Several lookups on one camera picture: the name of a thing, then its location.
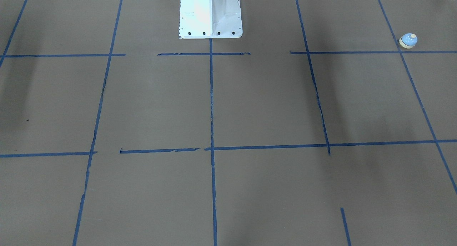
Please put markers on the blue call bell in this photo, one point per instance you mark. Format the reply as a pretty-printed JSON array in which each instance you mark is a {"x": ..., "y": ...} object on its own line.
[{"x": 408, "y": 41}]

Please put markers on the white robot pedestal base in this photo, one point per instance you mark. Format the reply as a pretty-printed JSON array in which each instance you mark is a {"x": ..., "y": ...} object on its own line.
[{"x": 208, "y": 19}]

